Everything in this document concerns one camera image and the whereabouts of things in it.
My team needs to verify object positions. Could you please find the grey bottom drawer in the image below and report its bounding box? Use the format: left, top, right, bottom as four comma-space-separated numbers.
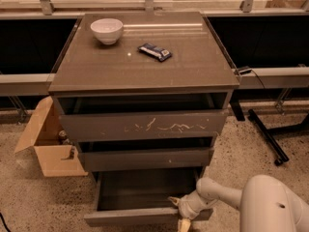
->
84, 167, 201, 227

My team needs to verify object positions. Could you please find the black cable on floor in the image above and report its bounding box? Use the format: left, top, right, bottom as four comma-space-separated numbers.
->
0, 212, 13, 232

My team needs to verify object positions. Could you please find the white ceramic bowl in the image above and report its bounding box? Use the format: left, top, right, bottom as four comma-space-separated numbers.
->
90, 18, 124, 44

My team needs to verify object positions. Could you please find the grey top drawer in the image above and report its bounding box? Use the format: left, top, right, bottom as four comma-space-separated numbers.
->
58, 94, 227, 142

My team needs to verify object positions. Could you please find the grey middle drawer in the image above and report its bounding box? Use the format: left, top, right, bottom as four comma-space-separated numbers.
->
79, 136, 214, 172

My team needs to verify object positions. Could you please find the black wheeled stand base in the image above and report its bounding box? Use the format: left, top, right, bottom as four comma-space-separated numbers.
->
248, 109, 309, 166

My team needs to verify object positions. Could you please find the black power adapter with cable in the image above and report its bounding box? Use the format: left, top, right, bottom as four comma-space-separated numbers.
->
234, 66, 266, 90

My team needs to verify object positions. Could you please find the blue snack packet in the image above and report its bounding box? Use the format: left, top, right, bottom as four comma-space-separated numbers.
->
138, 43, 172, 62

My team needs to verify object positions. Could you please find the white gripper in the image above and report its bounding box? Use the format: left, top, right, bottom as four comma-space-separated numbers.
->
168, 190, 217, 232

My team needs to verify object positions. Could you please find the open cardboard box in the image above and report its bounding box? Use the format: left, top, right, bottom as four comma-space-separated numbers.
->
14, 97, 88, 177

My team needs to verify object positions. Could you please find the grey drawer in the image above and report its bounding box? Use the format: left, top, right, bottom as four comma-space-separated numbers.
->
84, 167, 201, 227
79, 136, 214, 172
58, 94, 227, 142

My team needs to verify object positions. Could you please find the grey drawer cabinet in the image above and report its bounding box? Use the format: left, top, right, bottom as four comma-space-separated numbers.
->
48, 11, 240, 195

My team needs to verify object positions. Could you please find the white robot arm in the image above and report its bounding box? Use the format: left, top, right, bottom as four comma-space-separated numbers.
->
169, 175, 309, 232

